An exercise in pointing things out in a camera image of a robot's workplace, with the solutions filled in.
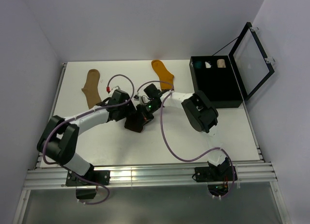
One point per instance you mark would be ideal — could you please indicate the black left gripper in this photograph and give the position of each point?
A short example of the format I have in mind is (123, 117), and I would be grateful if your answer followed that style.
(130, 109)

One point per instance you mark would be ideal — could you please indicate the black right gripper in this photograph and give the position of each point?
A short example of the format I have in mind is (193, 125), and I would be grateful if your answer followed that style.
(140, 110)

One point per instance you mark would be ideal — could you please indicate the glass box lid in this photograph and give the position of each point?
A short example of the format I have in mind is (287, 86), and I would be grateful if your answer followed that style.
(251, 64)

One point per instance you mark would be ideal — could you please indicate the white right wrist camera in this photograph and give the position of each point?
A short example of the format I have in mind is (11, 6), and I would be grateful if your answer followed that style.
(142, 99)

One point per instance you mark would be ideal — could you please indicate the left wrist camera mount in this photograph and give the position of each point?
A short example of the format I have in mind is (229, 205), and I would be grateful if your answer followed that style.
(111, 90)

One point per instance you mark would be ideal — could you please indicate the beige rolled sock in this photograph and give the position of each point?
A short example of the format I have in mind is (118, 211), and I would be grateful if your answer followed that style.
(221, 63)

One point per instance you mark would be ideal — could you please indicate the aluminium table edge rail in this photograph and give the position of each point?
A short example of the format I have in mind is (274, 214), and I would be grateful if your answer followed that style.
(64, 65)

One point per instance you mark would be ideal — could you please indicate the teal rolled sock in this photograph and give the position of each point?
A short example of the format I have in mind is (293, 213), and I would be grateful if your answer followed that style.
(198, 64)

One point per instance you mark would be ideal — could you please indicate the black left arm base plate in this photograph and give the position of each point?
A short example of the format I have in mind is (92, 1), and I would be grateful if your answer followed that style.
(100, 177)

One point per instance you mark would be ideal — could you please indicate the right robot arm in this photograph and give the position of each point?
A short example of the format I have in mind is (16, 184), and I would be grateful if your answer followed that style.
(200, 112)

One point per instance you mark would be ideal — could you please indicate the white rolled sock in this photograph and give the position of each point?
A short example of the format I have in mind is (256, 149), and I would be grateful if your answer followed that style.
(207, 65)

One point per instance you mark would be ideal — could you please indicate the black storage box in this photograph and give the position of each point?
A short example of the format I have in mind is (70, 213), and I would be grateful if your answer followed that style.
(218, 84)

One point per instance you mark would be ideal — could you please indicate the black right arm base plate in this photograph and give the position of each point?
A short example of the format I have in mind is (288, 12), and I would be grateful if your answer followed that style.
(212, 174)

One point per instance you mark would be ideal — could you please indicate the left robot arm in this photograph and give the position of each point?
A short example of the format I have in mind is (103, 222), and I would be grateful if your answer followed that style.
(59, 139)

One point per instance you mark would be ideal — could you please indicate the aluminium front frame rails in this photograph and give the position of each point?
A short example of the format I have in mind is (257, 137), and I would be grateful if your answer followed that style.
(147, 175)

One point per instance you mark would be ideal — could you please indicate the dark brown striped-cuff sock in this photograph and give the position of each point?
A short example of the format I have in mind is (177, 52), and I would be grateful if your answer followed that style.
(135, 122)

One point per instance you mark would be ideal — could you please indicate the mustard yellow striped-cuff sock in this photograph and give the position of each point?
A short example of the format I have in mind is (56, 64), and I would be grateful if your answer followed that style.
(165, 77)

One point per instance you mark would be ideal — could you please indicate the tan ribbed sock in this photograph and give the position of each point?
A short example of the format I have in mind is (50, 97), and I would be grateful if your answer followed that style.
(90, 88)

